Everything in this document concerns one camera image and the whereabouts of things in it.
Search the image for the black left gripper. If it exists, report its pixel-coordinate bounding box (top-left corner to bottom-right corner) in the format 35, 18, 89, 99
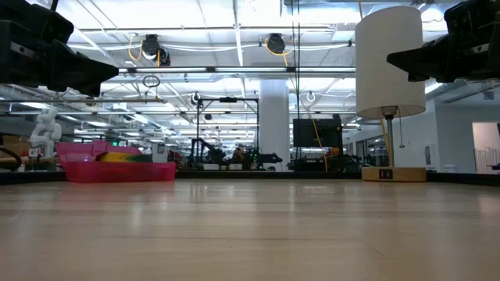
0, 0, 120, 98

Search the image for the black aluminium table frame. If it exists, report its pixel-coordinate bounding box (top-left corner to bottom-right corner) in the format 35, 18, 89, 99
0, 170, 500, 187

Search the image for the yellow green crayon box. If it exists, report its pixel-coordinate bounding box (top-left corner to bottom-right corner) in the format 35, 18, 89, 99
97, 151, 154, 164

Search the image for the black metal frame rig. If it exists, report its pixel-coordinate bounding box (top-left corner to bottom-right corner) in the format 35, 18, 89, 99
196, 96, 260, 157

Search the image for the white round pillar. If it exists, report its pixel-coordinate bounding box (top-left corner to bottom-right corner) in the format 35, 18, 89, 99
259, 79, 291, 172

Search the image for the pink plastic pencil case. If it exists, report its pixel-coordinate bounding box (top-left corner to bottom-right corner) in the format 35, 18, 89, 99
55, 140, 177, 183

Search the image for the black ceiling cable reel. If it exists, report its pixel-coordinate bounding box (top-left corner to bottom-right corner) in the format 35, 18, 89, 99
140, 34, 172, 67
265, 33, 288, 55

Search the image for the white shade table lamp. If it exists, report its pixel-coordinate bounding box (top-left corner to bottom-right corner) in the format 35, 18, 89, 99
355, 5, 427, 183

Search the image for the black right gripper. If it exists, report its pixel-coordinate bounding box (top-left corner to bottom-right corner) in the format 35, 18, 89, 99
387, 0, 500, 83

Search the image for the black curved hose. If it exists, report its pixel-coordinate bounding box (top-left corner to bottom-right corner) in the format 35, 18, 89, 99
0, 146, 23, 172

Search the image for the black monitor screen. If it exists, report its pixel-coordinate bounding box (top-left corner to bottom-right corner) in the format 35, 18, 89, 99
292, 118, 344, 149

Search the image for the brown cardboard box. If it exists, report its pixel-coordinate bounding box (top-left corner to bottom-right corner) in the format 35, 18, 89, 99
0, 134, 32, 157

